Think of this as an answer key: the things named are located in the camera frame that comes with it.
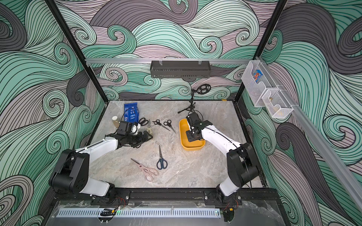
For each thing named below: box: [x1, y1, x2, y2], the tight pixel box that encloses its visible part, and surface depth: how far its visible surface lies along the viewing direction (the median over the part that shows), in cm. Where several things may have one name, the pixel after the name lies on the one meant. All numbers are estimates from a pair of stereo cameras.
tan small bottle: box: [111, 115, 120, 129], surface depth 99 cm
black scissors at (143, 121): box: [138, 117, 149, 127], surface depth 109 cm
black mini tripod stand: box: [177, 83, 212, 114], surface depth 95 cm
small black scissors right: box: [163, 119, 177, 134], surface depth 109 cm
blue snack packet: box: [123, 102, 140, 123], surface depth 109 cm
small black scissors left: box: [151, 119, 171, 132], surface depth 108 cm
